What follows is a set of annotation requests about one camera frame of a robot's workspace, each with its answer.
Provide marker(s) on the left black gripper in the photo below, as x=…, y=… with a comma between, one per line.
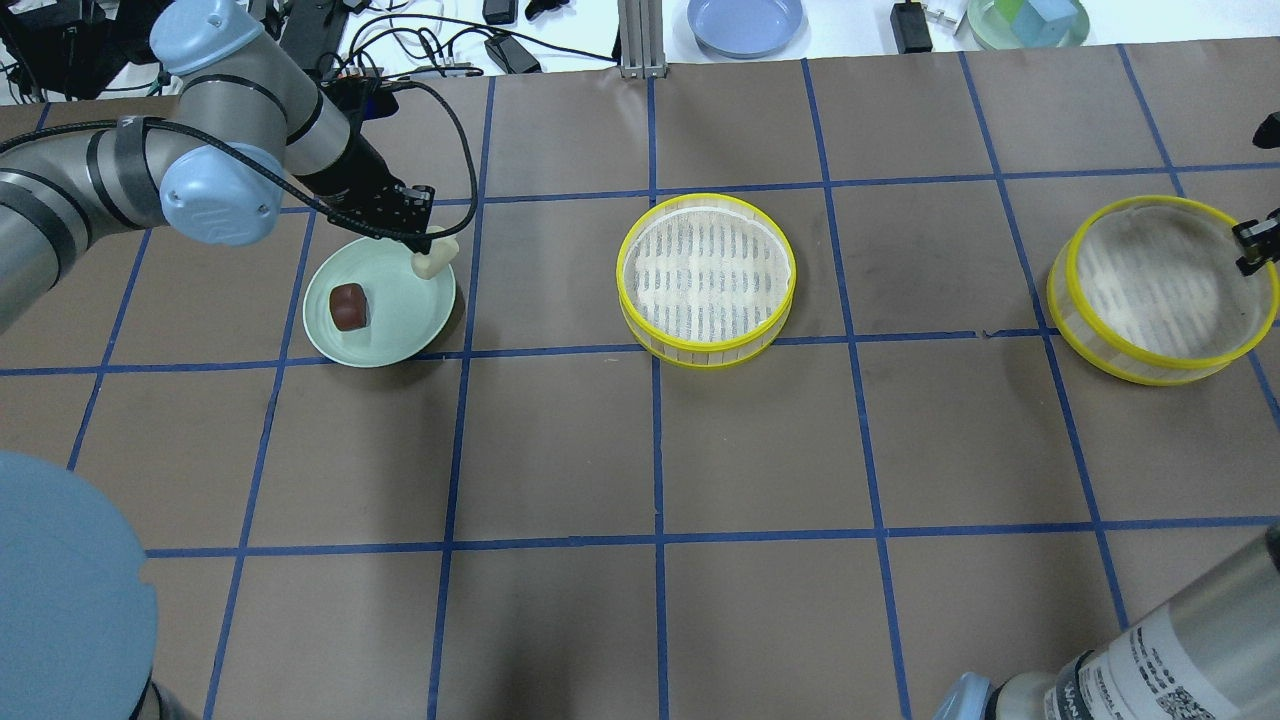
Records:
x=352, y=178

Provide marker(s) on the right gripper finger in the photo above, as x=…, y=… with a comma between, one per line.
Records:
x=1258, y=240

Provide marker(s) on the white steamed bun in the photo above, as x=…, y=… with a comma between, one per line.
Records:
x=440, y=256

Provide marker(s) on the brown chocolate bun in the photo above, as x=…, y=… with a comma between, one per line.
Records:
x=348, y=307

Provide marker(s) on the yellow steamer basket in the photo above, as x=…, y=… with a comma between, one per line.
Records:
x=705, y=280
x=1156, y=290

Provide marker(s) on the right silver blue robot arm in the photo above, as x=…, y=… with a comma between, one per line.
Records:
x=1209, y=652

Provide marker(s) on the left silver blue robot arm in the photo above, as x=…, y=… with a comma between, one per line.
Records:
x=79, y=625

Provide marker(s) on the light green round plate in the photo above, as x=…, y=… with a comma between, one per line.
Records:
x=406, y=313

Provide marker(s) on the black power adapter brick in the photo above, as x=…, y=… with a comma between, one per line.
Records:
x=309, y=32

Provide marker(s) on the green plate with blocks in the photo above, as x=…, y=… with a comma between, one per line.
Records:
x=1004, y=25

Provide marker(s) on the blue round plate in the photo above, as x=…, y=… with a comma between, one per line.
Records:
x=744, y=29

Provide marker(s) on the small black adapter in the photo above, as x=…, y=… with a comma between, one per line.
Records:
x=909, y=26

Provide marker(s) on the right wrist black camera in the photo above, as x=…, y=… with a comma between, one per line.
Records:
x=1267, y=134

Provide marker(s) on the wrist black camera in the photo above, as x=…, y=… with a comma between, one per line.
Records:
x=361, y=98
x=1267, y=134

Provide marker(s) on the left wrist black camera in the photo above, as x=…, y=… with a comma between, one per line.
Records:
x=361, y=98

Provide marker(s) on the aluminium frame post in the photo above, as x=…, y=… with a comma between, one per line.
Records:
x=640, y=29

